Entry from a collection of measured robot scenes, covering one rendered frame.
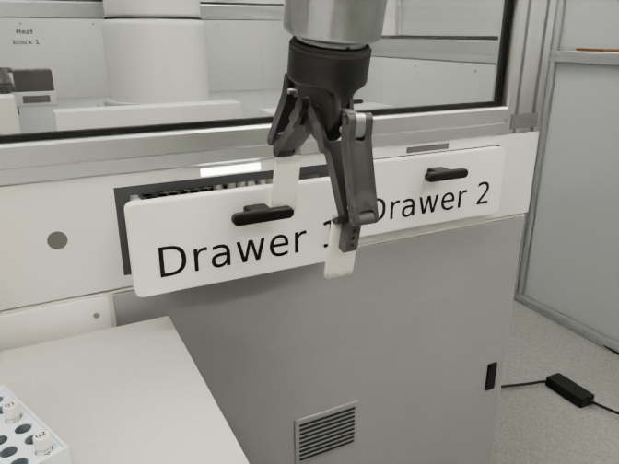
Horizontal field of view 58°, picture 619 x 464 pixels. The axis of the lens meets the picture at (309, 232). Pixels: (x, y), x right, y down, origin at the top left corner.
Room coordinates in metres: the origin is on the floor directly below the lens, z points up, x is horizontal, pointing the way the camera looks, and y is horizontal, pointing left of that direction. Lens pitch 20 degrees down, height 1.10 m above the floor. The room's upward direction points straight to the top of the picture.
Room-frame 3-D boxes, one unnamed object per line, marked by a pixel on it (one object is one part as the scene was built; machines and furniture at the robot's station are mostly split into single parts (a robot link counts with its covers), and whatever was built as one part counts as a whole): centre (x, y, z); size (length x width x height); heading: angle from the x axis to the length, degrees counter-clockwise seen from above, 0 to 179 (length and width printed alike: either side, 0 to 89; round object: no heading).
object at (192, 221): (0.64, 0.07, 0.87); 0.29 x 0.02 x 0.11; 117
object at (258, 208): (0.62, 0.06, 0.91); 0.07 x 0.04 x 0.01; 117
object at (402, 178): (0.84, -0.18, 0.87); 0.29 x 0.02 x 0.11; 117
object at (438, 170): (0.81, -0.20, 0.91); 0.07 x 0.04 x 0.01; 117
